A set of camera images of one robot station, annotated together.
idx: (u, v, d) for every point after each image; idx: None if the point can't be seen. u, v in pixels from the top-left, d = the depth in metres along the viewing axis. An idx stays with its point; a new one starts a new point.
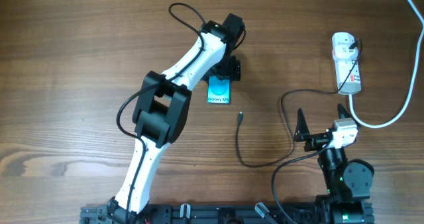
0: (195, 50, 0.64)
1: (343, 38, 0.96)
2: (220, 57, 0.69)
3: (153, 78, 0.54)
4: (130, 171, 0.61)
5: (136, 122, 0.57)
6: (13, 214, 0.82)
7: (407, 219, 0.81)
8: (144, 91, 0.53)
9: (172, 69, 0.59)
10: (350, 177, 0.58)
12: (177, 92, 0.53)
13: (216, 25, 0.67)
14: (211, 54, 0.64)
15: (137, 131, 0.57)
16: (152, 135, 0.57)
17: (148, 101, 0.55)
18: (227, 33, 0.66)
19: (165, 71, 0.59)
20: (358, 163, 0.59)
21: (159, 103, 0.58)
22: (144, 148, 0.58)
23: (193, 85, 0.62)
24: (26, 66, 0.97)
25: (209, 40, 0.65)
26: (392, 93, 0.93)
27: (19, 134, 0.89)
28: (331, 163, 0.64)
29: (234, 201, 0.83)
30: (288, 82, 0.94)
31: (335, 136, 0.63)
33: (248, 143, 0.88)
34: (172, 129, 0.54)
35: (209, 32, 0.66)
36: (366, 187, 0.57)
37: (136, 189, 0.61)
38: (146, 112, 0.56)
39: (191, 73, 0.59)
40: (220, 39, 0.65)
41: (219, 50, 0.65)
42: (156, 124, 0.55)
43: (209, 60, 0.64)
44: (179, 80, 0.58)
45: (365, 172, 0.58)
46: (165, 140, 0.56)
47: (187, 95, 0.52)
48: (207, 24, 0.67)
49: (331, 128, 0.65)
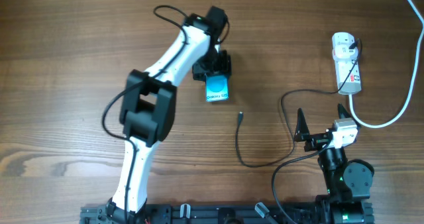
0: (179, 44, 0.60)
1: (343, 38, 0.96)
2: (205, 50, 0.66)
3: (136, 76, 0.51)
4: (124, 171, 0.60)
5: (124, 122, 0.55)
6: (13, 214, 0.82)
7: (407, 219, 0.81)
8: (128, 91, 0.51)
9: (155, 65, 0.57)
10: (350, 177, 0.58)
12: (161, 89, 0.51)
13: (198, 18, 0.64)
14: (195, 48, 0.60)
15: (125, 132, 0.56)
16: (140, 136, 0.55)
17: (133, 101, 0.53)
18: (211, 24, 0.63)
19: (148, 70, 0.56)
20: (358, 163, 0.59)
21: (144, 101, 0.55)
22: (134, 148, 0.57)
23: (179, 81, 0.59)
24: (26, 65, 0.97)
25: (192, 33, 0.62)
26: (392, 94, 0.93)
27: (19, 134, 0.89)
28: (331, 163, 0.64)
29: (234, 201, 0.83)
30: (288, 82, 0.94)
31: (336, 136, 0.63)
33: (248, 144, 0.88)
34: (160, 127, 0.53)
35: (191, 24, 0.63)
36: (366, 187, 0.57)
37: (131, 190, 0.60)
38: (132, 112, 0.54)
39: (175, 69, 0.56)
40: (204, 30, 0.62)
41: (204, 42, 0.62)
42: (144, 124, 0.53)
43: (193, 55, 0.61)
44: (163, 77, 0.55)
45: (365, 172, 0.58)
46: (156, 139, 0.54)
47: (173, 91, 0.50)
48: (189, 17, 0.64)
49: (331, 128, 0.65)
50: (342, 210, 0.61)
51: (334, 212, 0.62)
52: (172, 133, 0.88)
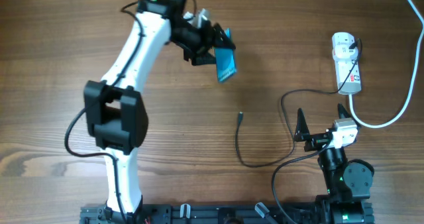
0: (134, 38, 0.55)
1: (343, 38, 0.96)
2: (169, 35, 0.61)
3: (93, 88, 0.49)
4: (110, 180, 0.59)
5: (94, 136, 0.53)
6: (13, 214, 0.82)
7: (407, 219, 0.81)
8: (89, 105, 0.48)
9: (112, 69, 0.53)
10: (349, 178, 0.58)
12: (124, 96, 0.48)
13: (152, 0, 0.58)
14: (153, 38, 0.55)
15: (99, 144, 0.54)
16: (116, 145, 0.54)
17: (97, 112, 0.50)
18: (168, 8, 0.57)
19: (105, 77, 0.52)
20: (358, 163, 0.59)
21: (111, 109, 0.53)
22: (112, 159, 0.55)
23: (144, 77, 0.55)
24: (26, 66, 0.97)
25: (147, 22, 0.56)
26: (392, 94, 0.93)
27: (19, 134, 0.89)
28: (331, 163, 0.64)
29: (234, 201, 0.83)
30: (288, 82, 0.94)
31: (335, 136, 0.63)
33: (248, 144, 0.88)
34: (133, 134, 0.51)
35: (146, 10, 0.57)
36: (366, 187, 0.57)
37: (122, 194, 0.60)
38: (100, 125, 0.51)
39: (134, 69, 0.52)
40: (161, 16, 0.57)
41: (162, 29, 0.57)
42: (115, 135, 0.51)
43: (154, 46, 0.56)
44: (122, 81, 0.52)
45: (365, 172, 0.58)
46: (132, 146, 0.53)
47: (136, 97, 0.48)
48: (142, 0, 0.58)
49: (331, 128, 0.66)
50: (342, 210, 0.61)
51: (334, 211, 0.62)
52: (172, 133, 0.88)
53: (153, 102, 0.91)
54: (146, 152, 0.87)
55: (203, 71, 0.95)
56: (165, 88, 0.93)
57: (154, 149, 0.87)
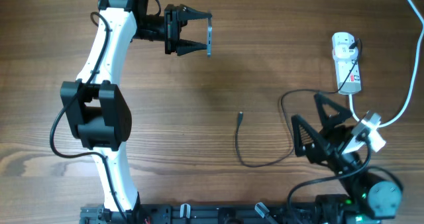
0: (101, 34, 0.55)
1: (343, 38, 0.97)
2: (134, 28, 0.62)
3: (69, 87, 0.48)
4: (104, 181, 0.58)
5: (79, 137, 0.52)
6: (13, 214, 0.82)
7: (407, 219, 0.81)
8: (68, 106, 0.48)
9: (85, 67, 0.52)
10: (376, 198, 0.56)
12: (102, 89, 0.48)
13: None
14: (120, 32, 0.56)
15: (86, 146, 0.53)
16: (102, 142, 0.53)
17: (78, 112, 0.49)
18: None
19: (78, 75, 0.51)
20: (389, 182, 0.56)
21: (89, 107, 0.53)
22: (101, 158, 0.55)
23: (118, 73, 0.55)
24: (25, 65, 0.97)
25: (112, 16, 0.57)
26: (392, 94, 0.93)
27: (19, 134, 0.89)
28: (344, 168, 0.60)
29: (234, 201, 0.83)
30: (288, 82, 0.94)
31: (373, 138, 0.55)
33: (248, 143, 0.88)
34: (117, 128, 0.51)
35: (108, 6, 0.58)
36: (391, 207, 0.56)
37: (118, 193, 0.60)
38: (82, 125, 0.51)
39: (107, 64, 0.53)
40: (124, 9, 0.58)
41: (127, 22, 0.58)
42: (100, 132, 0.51)
43: (122, 39, 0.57)
44: (97, 78, 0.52)
45: (393, 192, 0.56)
46: (118, 140, 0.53)
47: (114, 89, 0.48)
48: None
49: (360, 134, 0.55)
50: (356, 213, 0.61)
51: (346, 214, 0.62)
52: (172, 133, 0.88)
53: (153, 102, 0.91)
54: (146, 152, 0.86)
55: (203, 71, 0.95)
56: (165, 88, 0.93)
57: (154, 149, 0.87)
